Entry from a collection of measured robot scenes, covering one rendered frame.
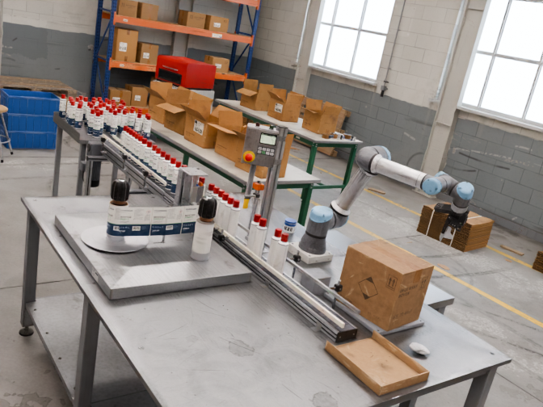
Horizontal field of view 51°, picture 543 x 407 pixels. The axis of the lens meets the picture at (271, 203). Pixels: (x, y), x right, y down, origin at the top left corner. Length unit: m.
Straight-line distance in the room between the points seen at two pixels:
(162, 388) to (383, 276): 1.04
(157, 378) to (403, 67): 7.72
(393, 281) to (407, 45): 7.01
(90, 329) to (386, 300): 1.25
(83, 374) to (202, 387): 0.85
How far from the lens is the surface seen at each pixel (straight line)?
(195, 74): 8.30
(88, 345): 2.61
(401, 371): 2.31
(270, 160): 2.88
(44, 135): 7.48
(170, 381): 1.97
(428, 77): 8.88
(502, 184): 8.14
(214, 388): 1.96
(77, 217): 3.03
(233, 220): 2.95
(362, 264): 2.51
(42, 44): 10.22
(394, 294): 2.44
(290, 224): 3.36
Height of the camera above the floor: 1.98
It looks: 17 degrees down
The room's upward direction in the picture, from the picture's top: 11 degrees clockwise
